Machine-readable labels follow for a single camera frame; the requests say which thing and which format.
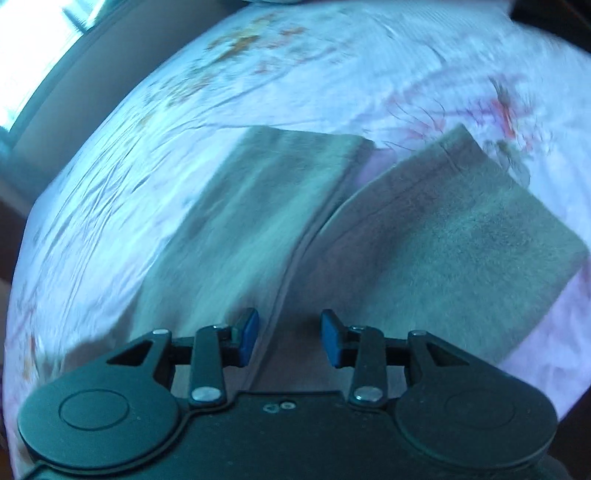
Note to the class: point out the window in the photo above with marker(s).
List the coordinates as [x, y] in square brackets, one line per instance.
[27, 55]

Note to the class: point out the floral pink bed sheet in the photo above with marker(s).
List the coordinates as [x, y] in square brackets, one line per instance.
[184, 138]

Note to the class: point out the grey fleece pants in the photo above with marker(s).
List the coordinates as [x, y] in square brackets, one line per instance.
[438, 240]

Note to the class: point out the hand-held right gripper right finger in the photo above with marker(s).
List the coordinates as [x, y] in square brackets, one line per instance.
[330, 338]

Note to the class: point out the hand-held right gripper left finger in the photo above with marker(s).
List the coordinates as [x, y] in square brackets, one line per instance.
[245, 339]

